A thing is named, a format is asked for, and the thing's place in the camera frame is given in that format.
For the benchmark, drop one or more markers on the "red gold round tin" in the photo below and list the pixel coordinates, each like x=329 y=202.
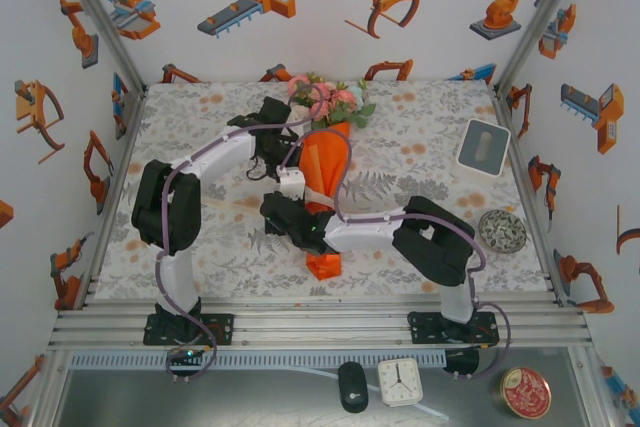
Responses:
x=525 y=392

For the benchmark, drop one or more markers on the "aluminium side rail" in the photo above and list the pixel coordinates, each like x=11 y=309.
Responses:
x=528 y=197
x=125 y=157

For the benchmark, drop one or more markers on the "orange wrapping paper sheet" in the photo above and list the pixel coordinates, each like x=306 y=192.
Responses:
x=325 y=162

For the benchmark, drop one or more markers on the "grey floral tablecloth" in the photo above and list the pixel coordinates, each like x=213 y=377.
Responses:
x=225 y=267

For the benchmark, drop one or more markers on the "twin bloom pink flower spray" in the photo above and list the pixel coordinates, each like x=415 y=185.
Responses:
x=346 y=98

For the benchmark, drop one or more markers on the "pink artificial rose stem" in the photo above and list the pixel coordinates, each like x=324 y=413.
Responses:
x=327 y=91

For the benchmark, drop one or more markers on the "black computer mouse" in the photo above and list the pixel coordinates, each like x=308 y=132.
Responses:
x=353 y=387

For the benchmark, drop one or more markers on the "white artificial flower stem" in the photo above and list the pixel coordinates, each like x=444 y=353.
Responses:
x=300 y=111

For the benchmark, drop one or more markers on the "leaf patterned round bowl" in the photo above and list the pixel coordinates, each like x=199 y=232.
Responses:
x=502 y=230

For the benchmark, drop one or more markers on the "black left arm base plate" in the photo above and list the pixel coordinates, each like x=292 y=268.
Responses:
x=222 y=329

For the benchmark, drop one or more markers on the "aluminium corner post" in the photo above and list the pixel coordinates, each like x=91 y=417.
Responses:
x=95 y=12
x=540 y=12

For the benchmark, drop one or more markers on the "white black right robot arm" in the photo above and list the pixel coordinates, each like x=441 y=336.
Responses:
x=360 y=232

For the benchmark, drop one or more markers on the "white square alarm clock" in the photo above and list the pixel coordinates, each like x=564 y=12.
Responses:
x=400 y=382

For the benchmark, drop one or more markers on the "small green lit control board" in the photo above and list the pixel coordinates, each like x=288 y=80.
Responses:
x=187 y=354

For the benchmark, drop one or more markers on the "aluminium table rail frame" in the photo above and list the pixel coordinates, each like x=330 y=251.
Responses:
x=320 y=327

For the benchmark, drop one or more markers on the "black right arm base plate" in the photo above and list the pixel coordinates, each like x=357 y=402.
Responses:
x=420 y=329

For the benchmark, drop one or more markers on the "white grey tissue box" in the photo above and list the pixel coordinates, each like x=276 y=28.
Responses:
x=482 y=147

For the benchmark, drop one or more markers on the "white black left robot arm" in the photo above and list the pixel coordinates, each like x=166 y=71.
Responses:
x=220 y=157

